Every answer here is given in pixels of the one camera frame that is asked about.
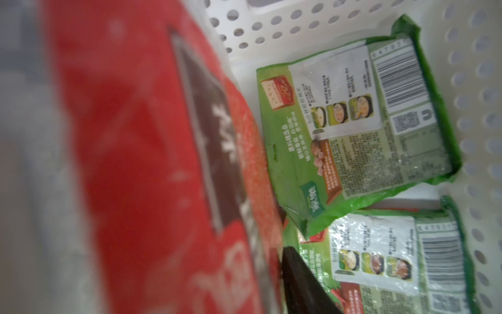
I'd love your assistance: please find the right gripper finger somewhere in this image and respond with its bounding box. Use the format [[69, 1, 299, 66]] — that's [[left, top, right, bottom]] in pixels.
[[281, 247, 342, 313]]

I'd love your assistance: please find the clear red condiment packet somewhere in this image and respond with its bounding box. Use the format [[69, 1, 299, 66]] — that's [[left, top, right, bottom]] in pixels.
[[1, 1, 282, 313]]

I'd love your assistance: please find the green soup packet lower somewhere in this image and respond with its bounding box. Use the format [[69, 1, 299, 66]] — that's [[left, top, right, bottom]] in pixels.
[[284, 196, 481, 313]]

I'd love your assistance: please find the green soup packet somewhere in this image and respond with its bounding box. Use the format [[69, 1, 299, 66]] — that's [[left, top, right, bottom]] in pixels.
[[284, 196, 481, 313], [256, 15, 462, 236]]

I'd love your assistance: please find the green soup packet upper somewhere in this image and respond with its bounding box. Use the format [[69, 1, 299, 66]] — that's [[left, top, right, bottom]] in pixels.
[[256, 15, 462, 236]]

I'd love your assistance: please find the white perforated plastic basket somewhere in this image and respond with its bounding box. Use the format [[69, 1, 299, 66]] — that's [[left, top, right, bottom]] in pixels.
[[198, 0, 501, 313]]

